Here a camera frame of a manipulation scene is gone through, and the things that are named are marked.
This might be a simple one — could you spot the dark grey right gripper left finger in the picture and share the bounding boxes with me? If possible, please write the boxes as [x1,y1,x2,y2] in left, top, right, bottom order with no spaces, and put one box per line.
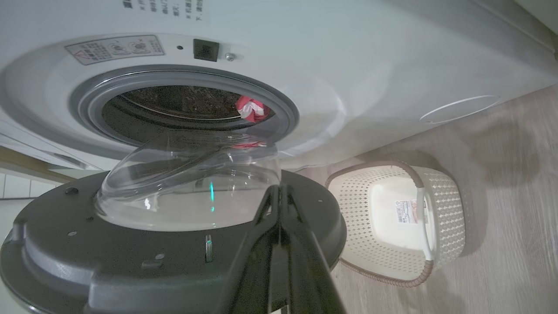
[216,185,282,314]

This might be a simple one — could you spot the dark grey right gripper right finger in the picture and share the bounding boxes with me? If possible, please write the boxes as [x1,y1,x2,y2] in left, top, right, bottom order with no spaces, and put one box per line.
[279,184,347,314]

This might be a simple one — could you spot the red and white garment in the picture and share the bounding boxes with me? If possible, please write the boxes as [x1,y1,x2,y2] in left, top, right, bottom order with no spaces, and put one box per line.
[235,95,272,123]

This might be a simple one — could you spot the grey glass washing machine door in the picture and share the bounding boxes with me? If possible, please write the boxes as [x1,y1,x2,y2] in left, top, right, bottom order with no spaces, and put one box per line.
[0,131,348,314]

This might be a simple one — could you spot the cream perforated laundry basket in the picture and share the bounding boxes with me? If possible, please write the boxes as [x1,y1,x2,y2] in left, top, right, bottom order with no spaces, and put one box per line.
[325,160,466,288]

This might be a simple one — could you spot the black door latch socket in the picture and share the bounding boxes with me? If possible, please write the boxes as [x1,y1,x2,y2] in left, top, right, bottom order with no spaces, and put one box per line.
[193,38,220,62]

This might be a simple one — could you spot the white washing machine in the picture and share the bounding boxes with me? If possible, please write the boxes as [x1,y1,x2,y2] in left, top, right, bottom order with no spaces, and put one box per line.
[0,0,558,175]

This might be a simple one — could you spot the grey rubber door gasket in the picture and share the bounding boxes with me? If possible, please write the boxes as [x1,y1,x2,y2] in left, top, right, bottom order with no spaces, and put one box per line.
[70,65,300,149]

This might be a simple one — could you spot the white barcode label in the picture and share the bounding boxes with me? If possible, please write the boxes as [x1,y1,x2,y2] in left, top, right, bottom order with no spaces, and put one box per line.
[395,199,419,224]

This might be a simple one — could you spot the round white filter cover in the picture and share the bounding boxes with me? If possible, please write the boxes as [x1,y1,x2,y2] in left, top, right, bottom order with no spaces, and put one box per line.
[418,95,502,125]

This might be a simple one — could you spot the grey warning sticker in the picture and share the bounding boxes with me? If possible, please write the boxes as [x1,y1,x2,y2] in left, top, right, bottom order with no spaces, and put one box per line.
[65,35,165,66]

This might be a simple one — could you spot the white and brown basket handle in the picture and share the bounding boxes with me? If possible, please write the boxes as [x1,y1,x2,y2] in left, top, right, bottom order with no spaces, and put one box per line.
[392,160,436,286]

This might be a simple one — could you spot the beige cabinet side frame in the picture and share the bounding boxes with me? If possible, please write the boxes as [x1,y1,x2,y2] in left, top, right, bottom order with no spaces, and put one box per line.
[0,145,77,184]

